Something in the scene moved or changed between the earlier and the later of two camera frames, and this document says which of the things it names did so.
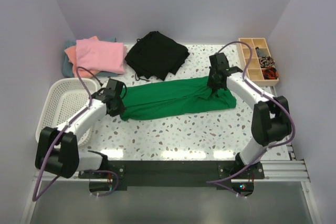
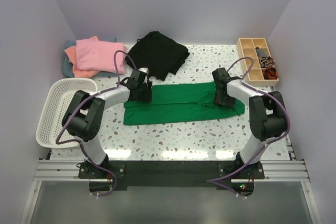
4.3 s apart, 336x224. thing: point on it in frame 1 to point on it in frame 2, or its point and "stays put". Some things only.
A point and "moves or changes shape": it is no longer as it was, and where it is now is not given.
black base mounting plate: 174,176 stays put
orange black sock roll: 270,73 stays put
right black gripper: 210,83 to 229,103
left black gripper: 114,113 to 147,96
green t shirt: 171,97 moves or changes shape
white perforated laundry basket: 64,98 stays put
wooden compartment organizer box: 262,70 stays put
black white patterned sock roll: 266,61 stays put
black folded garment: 156,54 stays put
